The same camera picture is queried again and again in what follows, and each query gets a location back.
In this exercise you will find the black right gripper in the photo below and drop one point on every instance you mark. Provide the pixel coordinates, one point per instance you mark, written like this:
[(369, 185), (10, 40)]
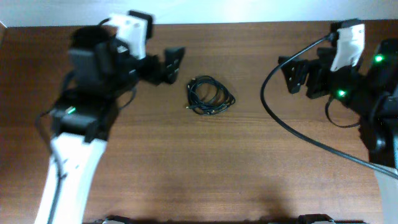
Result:
[(318, 72)]

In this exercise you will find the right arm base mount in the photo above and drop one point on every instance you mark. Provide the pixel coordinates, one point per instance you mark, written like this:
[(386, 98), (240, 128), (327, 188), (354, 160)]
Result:
[(315, 219)]

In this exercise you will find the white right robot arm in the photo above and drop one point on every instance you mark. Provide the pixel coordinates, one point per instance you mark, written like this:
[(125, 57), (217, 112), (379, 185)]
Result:
[(373, 97)]

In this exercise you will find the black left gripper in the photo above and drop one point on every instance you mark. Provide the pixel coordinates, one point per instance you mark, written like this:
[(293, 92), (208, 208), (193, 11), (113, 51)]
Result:
[(164, 73)]

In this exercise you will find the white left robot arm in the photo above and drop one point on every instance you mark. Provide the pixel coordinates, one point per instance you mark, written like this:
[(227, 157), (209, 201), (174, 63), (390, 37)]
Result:
[(105, 67)]

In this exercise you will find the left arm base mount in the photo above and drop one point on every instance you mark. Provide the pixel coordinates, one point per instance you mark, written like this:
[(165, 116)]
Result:
[(114, 219)]

